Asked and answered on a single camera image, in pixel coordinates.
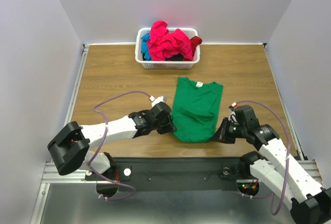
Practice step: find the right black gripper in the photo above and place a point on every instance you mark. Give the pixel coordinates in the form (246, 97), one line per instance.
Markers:
(224, 133)

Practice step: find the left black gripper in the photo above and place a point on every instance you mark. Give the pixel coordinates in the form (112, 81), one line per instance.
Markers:
(169, 128)

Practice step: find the green t shirt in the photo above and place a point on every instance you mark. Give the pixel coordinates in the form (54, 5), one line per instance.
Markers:
(196, 109)

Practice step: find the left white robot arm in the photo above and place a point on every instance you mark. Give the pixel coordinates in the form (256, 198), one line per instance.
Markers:
(71, 148)

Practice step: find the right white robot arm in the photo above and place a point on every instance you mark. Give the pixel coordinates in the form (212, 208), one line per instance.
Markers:
(272, 163)

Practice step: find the black garment in basket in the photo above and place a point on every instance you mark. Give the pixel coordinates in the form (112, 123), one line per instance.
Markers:
(175, 58)

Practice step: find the pink t shirt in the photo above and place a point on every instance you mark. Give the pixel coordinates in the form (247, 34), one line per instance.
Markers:
(162, 44)

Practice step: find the dark red t shirt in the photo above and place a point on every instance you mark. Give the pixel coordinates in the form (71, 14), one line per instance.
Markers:
(195, 41)

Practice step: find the blue t shirt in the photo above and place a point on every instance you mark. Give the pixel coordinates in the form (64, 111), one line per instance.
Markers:
(144, 47)

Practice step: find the white plastic laundry basket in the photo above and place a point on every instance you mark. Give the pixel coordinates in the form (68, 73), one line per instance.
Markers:
(162, 64)

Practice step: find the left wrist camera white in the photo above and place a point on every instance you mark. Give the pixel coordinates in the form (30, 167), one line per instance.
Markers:
(156, 100)

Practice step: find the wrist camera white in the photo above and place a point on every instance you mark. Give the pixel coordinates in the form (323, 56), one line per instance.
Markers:
(232, 116)
(156, 100)

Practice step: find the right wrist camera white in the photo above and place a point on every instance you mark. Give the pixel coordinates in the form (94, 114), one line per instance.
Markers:
(232, 116)

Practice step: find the aluminium frame rail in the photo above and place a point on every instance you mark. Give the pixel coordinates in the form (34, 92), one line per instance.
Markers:
(44, 187)

